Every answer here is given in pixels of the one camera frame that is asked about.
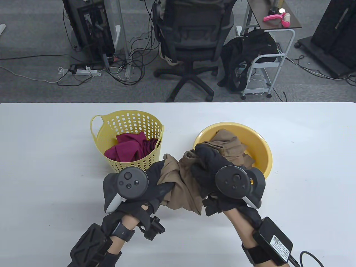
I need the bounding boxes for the white power strip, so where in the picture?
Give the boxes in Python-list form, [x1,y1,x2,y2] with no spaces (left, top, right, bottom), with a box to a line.
[58,66,102,76]

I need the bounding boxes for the grey handheld controller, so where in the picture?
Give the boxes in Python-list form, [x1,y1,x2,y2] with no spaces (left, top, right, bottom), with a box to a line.
[103,166,149,214]
[215,165,266,209]

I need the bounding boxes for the grey metal desk leg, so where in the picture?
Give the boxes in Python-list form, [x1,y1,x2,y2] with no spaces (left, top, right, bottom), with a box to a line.
[115,0,132,79]

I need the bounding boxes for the black computer tower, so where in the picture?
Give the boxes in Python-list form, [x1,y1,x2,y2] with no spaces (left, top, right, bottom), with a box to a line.
[62,0,116,66]

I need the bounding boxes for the black forearm strap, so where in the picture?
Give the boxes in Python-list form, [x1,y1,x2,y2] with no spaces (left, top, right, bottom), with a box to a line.
[241,243,274,265]

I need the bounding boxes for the black floor cables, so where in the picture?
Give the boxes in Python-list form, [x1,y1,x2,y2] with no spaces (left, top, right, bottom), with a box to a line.
[286,54,356,87]

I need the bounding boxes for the white floor cable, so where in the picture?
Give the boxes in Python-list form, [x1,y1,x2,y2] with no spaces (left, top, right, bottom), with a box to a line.
[0,65,60,84]

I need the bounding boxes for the maroon shorts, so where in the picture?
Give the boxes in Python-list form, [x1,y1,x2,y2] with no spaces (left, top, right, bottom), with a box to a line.
[104,132,159,162]

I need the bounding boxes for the black wrist band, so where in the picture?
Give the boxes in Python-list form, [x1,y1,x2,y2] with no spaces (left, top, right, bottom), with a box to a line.
[111,221,136,242]

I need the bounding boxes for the tan shorts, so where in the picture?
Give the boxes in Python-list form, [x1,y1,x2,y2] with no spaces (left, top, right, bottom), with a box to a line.
[203,129,255,170]
[157,150,205,216]

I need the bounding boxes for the person's left hand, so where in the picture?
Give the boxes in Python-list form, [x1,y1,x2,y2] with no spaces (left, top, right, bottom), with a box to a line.
[113,161,175,227]

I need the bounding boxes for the black wheeled cabinet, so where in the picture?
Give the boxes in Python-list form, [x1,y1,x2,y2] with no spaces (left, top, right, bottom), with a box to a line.
[295,0,356,80]

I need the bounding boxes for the white cart with brown top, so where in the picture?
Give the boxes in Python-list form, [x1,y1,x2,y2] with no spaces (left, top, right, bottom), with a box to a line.
[240,0,302,100]

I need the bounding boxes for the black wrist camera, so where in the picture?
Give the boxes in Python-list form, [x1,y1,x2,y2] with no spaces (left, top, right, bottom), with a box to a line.
[202,198,223,217]
[140,216,165,241]

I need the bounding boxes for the beige bag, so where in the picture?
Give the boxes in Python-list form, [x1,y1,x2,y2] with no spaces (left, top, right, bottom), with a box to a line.
[159,54,179,66]

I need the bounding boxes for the person's right forearm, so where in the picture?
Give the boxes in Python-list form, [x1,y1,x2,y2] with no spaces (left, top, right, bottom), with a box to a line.
[224,207,281,267]

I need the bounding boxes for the black battery box cable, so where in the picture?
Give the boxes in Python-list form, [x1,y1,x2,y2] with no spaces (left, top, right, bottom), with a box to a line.
[289,251,324,267]

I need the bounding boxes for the person's left forearm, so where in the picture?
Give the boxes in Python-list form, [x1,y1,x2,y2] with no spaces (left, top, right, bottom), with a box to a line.
[104,213,141,267]

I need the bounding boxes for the black cable tangle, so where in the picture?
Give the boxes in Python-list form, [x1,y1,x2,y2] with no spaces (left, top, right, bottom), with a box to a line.
[57,0,162,87]

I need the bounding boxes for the black forearm brace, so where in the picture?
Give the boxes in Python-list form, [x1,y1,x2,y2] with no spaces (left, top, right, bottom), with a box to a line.
[67,223,123,267]

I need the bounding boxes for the black battery box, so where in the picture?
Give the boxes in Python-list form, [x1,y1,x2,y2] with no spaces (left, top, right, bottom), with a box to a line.
[253,217,294,264]

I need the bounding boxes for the black braided controller tether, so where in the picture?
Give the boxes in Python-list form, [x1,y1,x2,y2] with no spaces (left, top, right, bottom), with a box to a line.
[245,207,263,231]

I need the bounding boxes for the yellow plastic basin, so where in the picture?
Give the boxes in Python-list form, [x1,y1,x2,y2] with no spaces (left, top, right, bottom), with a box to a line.
[192,122,273,180]

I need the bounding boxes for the black backpack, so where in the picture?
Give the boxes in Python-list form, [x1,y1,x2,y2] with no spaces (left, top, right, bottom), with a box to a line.
[217,28,279,92]

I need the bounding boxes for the yellow perforated plastic basket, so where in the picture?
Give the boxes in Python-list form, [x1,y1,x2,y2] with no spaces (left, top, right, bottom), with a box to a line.
[90,110,164,173]

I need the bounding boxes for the black office chair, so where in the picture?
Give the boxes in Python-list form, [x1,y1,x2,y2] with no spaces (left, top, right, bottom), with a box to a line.
[152,0,235,103]

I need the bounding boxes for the person's right hand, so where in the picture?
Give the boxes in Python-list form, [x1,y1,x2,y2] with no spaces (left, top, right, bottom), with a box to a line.
[190,144,252,213]

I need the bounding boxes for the pink handheld tool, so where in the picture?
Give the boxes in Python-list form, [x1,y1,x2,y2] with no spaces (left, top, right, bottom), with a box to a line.
[263,13,291,28]

